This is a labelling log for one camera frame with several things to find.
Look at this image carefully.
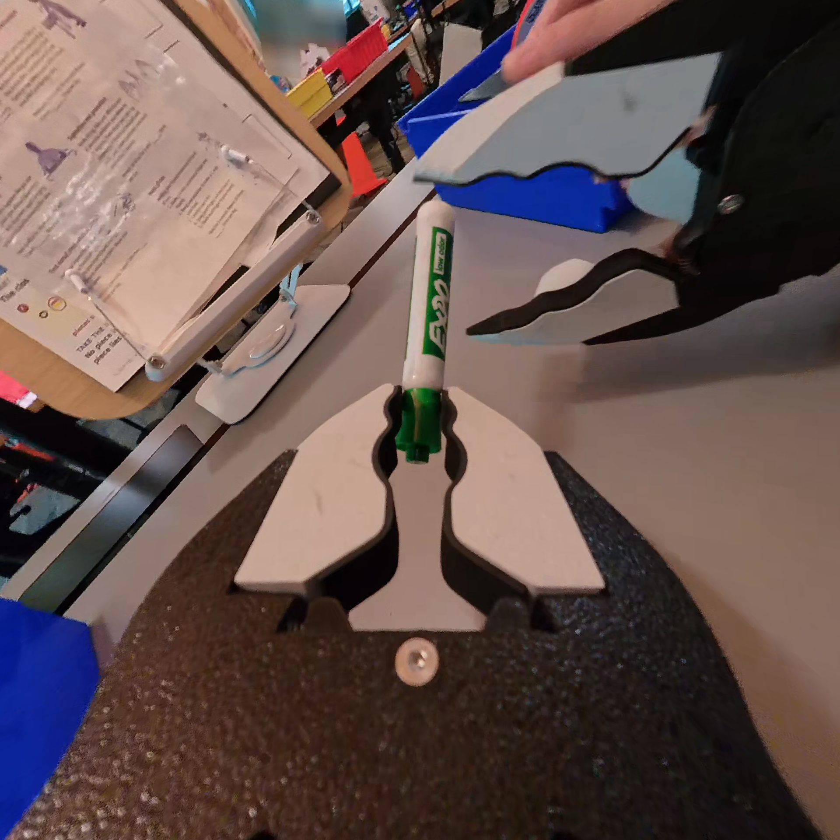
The blue plastic bin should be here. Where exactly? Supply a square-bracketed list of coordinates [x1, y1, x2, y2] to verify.
[398, 27, 631, 235]

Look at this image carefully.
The white printed form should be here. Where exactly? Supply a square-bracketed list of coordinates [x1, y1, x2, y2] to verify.
[0, 0, 332, 392]

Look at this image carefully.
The wooden document stand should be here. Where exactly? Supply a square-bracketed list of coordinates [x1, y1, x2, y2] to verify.
[0, 0, 355, 425]

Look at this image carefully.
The red storage bin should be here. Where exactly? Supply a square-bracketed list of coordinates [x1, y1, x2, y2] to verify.
[322, 20, 392, 84]

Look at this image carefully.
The person's right hand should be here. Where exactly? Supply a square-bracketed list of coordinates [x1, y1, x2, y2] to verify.
[503, 0, 683, 82]

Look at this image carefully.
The printed instruction sheet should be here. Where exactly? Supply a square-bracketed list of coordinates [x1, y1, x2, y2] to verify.
[0, 0, 287, 340]

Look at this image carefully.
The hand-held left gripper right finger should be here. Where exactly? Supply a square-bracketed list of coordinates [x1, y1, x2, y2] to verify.
[440, 388, 607, 597]

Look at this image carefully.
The blue container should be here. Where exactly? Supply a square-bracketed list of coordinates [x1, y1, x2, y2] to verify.
[0, 600, 102, 840]

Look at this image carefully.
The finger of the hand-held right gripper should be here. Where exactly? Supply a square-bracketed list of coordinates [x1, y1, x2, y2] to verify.
[466, 252, 683, 349]
[414, 53, 723, 186]

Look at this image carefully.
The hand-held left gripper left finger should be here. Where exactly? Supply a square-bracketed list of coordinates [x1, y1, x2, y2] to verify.
[234, 385, 401, 594]

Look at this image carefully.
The grey desk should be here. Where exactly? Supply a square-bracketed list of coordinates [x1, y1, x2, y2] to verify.
[66, 79, 840, 840]

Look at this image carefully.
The yellow storage bin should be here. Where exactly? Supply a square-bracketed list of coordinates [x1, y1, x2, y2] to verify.
[287, 69, 337, 118]

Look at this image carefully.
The green marker pen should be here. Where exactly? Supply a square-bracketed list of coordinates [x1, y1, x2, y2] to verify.
[394, 200, 458, 464]

